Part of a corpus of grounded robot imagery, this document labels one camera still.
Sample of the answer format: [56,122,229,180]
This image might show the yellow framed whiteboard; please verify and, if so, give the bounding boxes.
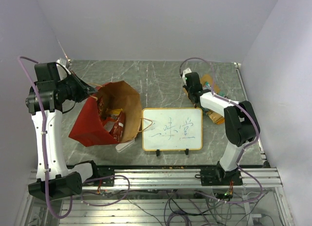
[142,108,203,151]

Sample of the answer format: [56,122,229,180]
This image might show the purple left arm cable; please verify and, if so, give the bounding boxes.
[18,56,74,219]

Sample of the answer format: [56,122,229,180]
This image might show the red orange snack bag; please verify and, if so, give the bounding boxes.
[97,97,104,117]

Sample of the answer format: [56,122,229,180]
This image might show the loose cables under table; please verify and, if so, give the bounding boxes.
[80,178,276,226]

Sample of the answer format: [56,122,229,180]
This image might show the white whiteboard eraser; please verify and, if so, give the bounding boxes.
[116,139,135,153]

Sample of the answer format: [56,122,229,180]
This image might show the tan teal chips bag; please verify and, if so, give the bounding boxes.
[183,72,228,125]

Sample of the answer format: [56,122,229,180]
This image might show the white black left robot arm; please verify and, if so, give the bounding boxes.
[25,61,99,201]

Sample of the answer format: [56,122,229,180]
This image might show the red paper bag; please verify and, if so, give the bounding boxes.
[69,81,145,147]

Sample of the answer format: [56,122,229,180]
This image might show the small yellow snack packet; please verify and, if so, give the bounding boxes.
[105,109,123,117]

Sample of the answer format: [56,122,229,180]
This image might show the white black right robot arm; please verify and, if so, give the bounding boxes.
[181,68,260,185]

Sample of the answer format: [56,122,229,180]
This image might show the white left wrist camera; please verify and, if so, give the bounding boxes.
[56,58,69,71]

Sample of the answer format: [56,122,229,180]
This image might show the aluminium frame base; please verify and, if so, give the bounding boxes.
[21,167,293,226]

